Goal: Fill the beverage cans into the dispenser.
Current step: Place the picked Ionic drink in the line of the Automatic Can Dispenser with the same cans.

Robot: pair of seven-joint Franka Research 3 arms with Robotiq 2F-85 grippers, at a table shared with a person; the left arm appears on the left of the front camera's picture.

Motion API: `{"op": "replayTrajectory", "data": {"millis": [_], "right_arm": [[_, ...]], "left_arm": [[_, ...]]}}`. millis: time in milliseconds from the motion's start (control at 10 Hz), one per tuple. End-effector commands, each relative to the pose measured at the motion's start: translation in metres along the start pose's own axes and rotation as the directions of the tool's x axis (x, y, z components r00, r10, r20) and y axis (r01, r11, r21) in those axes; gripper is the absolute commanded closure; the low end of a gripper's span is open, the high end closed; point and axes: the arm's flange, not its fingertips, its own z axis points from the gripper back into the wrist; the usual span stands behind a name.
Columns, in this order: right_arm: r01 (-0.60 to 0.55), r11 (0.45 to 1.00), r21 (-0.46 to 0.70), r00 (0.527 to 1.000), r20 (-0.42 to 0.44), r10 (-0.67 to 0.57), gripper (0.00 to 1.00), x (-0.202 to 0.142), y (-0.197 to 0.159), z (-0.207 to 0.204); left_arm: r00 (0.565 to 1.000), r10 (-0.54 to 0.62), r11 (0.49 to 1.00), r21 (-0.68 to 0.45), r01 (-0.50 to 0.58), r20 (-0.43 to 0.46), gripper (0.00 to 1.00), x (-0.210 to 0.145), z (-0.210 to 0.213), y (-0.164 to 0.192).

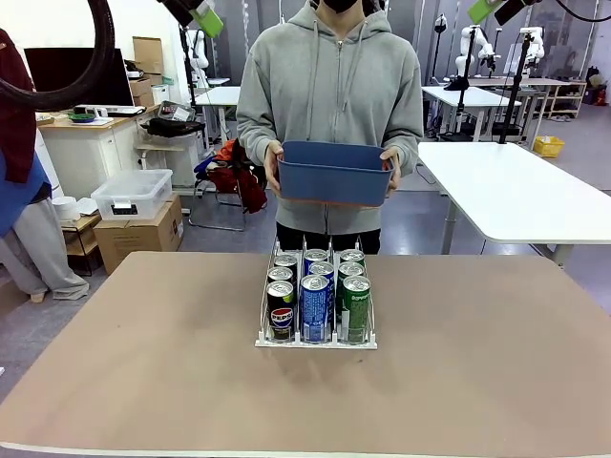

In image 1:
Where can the white office table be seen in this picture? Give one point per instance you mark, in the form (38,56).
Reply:
(219,95)
(448,93)

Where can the black computer monitor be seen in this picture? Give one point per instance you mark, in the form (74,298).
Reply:
(62,71)

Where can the yellow plastic basket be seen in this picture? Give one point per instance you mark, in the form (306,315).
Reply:
(549,147)

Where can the grey packaged tray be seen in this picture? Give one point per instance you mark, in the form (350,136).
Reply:
(174,112)

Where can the black tripod stand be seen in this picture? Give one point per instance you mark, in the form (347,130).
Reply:
(466,81)
(518,81)

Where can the white roll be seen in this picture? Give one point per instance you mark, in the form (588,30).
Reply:
(67,208)

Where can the white desk with wooden top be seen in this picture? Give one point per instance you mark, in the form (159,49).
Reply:
(86,152)

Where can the green soda can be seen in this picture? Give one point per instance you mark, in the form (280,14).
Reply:
(356,315)
(351,268)
(352,255)

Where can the blue Pocari Sweat can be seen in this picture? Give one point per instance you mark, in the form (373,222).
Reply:
(316,255)
(321,268)
(315,310)

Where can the white side cabinet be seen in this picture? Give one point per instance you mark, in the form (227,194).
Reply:
(186,157)

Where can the tall brown cardboard box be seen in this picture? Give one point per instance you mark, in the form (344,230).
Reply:
(148,55)

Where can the large brown cardboard box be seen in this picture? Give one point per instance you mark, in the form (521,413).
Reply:
(138,243)

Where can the white keyboard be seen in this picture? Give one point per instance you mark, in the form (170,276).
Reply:
(119,111)

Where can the green bowl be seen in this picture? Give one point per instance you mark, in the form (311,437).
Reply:
(82,118)

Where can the black bag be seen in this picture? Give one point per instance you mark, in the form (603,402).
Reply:
(172,126)

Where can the person in grey hoodie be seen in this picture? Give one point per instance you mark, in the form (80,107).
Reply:
(334,86)

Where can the person in dark red jacket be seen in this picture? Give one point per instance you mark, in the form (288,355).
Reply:
(28,248)

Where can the red orange backpack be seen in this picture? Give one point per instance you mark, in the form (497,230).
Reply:
(238,191)

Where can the person's left forearm grey sleeve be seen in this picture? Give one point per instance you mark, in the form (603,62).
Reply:
(408,143)

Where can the person's right hand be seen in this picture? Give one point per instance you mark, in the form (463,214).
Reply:
(273,162)

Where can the small wooden shelf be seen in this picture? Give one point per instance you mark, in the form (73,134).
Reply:
(83,223)

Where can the person's right forearm grey sleeve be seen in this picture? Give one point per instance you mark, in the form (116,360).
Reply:
(250,143)

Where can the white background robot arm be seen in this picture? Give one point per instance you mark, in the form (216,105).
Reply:
(537,47)
(199,52)
(465,52)

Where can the person's left hand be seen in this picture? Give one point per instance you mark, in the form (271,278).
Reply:
(395,164)

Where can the wooden shelf rack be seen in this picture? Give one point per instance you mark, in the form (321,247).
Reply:
(565,97)

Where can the metal frame chair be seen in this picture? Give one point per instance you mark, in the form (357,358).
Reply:
(199,187)

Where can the large white table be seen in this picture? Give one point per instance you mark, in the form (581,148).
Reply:
(525,205)

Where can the clear plastic storage bin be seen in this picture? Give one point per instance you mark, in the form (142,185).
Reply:
(129,191)

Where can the small brown cardboard box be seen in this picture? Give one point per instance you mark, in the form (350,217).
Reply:
(141,90)

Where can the small white storage bin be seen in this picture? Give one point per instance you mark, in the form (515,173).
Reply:
(161,94)

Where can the light stand with white head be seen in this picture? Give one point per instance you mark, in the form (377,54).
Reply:
(441,24)

